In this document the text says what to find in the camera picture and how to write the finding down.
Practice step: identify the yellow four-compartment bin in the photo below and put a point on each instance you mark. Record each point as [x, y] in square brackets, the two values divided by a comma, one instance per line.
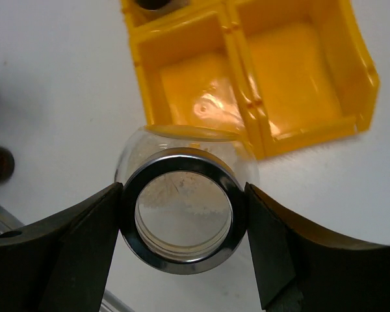
[283, 74]

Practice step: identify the black-cap white spice jar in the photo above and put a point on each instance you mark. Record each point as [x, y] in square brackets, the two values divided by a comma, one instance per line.
[152, 4]

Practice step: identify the aluminium table frame rail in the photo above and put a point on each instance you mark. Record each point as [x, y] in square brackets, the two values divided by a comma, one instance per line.
[109, 302]

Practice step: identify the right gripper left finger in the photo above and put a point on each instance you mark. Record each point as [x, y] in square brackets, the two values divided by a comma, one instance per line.
[62, 262]

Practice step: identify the clear glass jar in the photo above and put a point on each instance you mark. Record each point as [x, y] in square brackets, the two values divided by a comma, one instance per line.
[183, 209]

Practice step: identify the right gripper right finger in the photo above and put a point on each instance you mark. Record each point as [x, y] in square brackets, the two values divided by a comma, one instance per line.
[302, 266]

